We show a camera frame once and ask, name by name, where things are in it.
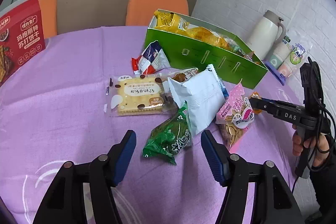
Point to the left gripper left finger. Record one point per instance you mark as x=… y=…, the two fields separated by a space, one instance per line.
x=64 y=200

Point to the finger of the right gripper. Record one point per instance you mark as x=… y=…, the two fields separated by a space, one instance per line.
x=284 y=111

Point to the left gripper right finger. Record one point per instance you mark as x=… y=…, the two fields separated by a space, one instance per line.
x=273 y=201

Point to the orange round jelly packet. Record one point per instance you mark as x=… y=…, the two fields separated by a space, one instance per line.
x=254 y=100

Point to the pink seed snack bag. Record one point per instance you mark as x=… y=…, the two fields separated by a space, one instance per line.
x=235 y=116

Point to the white foil snack bag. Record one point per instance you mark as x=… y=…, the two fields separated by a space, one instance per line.
x=204 y=94

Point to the brown clear snack packet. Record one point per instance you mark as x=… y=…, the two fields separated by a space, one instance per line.
x=179 y=75

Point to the green snack packet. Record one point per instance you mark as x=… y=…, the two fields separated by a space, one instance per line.
x=236 y=49
x=170 y=137

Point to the cookie cracker packet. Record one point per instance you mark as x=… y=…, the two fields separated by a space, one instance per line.
x=128 y=95

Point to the red white blue packet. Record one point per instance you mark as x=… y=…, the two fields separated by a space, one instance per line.
x=151 y=60

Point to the yellow snack bag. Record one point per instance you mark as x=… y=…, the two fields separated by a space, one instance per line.
x=171 y=22
x=207 y=36

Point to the person's right hand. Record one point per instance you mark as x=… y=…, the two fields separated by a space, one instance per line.
x=322 y=142

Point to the paper cup pack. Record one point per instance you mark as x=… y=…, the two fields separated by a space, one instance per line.
x=287 y=56

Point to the white thermos jug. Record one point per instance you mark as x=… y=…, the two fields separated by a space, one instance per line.
x=267 y=32

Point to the green gift box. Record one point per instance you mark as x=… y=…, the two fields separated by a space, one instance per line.
x=183 y=52

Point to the red cracker box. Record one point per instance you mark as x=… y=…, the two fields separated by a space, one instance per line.
x=21 y=37

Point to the right orange chair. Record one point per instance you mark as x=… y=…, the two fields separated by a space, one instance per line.
x=140 y=12

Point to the orange chair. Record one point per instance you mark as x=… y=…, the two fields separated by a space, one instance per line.
x=49 y=22
x=140 y=12

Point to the left orange chair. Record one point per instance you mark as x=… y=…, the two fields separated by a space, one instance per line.
x=49 y=22

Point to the brown cardboard sheet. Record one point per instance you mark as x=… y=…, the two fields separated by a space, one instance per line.
x=74 y=15

